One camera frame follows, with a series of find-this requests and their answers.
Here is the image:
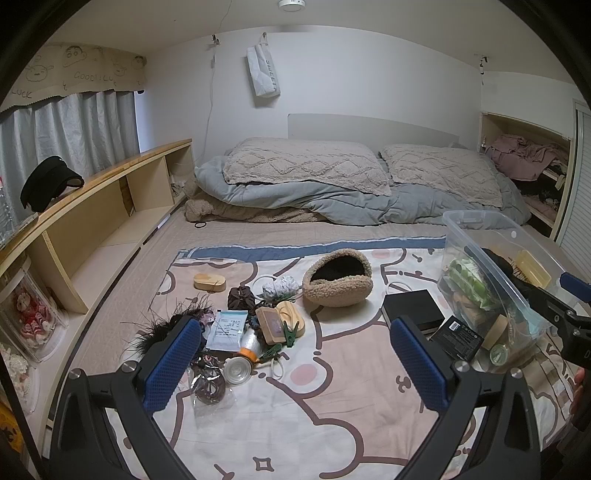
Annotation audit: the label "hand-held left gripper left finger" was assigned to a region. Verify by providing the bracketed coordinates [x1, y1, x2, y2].
[48, 315, 204, 480]

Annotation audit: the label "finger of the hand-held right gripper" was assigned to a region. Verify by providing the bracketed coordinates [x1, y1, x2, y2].
[508, 274, 580, 330]
[558, 271, 591, 305]

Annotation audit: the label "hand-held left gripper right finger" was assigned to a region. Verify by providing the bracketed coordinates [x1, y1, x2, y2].
[389, 315, 542, 480]

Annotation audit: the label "clear bag of hair accessories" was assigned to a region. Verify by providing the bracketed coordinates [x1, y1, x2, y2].
[187, 353, 234, 416]

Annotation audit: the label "black glove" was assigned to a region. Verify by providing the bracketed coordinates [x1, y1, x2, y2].
[464, 247, 527, 296]

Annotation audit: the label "clear plastic storage box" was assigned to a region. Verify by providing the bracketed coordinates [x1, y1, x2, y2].
[441, 210, 573, 367]

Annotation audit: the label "person's right hand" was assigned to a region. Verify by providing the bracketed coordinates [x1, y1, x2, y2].
[570, 368, 591, 416]

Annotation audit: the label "teal face mask pack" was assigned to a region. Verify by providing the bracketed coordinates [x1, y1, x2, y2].
[517, 305, 552, 340]

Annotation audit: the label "yellow plastic brush case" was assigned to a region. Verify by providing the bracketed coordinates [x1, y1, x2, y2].
[512, 249, 552, 289]

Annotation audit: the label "black feather hair piece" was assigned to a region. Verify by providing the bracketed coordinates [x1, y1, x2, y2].
[122, 295, 218, 356]

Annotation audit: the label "dark flat package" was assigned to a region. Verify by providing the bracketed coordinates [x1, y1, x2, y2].
[429, 316, 485, 363]

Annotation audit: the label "black box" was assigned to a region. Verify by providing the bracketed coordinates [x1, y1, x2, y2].
[381, 290, 446, 335]

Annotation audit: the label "white mask packet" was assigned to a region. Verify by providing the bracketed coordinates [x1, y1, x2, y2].
[205, 310, 247, 352]

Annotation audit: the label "white round cap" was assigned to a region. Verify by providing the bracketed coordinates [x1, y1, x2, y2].
[223, 355, 254, 385]

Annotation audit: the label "small glass jar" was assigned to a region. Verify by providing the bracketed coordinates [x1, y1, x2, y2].
[489, 344, 515, 367]

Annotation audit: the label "white louvered door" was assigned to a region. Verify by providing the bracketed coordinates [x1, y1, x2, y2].
[554, 99, 591, 259]

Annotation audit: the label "oval wooden box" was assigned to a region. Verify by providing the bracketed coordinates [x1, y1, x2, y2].
[193, 273, 225, 292]

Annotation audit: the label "brown hair claw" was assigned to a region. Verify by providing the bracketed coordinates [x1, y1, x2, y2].
[228, 285, 256, 313]

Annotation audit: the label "beige bed sheet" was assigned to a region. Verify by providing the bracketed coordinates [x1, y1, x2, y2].
[41, 203, 568, 462]

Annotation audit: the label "dark clothes pile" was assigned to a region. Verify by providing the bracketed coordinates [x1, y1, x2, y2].
[512, 164, 566, 208]

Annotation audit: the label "brown rectangular brush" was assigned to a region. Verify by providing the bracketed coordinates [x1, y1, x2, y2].
[255, 307, 284, 346]

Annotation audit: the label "beige fleece pouch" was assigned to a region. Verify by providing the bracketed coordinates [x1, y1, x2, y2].
[302, 248, 374, 309]

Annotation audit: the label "pale wooden dish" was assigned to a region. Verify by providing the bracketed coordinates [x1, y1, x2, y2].
[276, 301, 308, 340]

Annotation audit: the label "grey white scrunchie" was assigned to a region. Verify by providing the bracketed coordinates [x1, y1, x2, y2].
[262, 275, 298, 301]

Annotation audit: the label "pink clothes pile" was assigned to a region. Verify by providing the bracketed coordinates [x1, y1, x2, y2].
[489, 134, 566, 181]

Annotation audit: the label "clear container red toys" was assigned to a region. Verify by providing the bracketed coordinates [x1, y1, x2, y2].
[0, 258, 70, 365]

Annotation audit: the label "wooden bedside shelf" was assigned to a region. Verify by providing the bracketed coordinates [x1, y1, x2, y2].
[0, 138, 195, 319]

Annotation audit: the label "clear container white flowers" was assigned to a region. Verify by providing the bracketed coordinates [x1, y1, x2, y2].
[0, 342, 42, 416]

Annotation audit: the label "cream closet shelf niche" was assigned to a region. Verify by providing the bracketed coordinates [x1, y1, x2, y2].
[479, 111, 578, 241]

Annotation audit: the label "beige textured pillow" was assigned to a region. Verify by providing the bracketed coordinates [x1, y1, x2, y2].
[379, 144, 504, 208]
[223, 137, 393, 197]

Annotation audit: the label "beige fleece blanket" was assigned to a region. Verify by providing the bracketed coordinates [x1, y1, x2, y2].
[184, 178, 333, 225]

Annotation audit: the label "grey duvet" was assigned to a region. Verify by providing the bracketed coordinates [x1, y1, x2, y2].
[194, 154, 532, 229]

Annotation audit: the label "black visor cap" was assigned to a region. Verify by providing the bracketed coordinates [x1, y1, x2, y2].
[19, 155, 85, 214]

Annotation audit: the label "grey curtain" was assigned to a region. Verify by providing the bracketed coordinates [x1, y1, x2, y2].
[0, 90, 141, 227]

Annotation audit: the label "printed curtain valance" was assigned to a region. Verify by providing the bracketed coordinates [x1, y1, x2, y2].
[0, 42, 148, 114]

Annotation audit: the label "white hanging bag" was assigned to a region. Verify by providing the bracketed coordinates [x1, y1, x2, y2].
[246, 32, 281, 99]

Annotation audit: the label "white wall cable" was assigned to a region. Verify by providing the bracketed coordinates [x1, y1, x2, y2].
[205, 34, 222, 158]

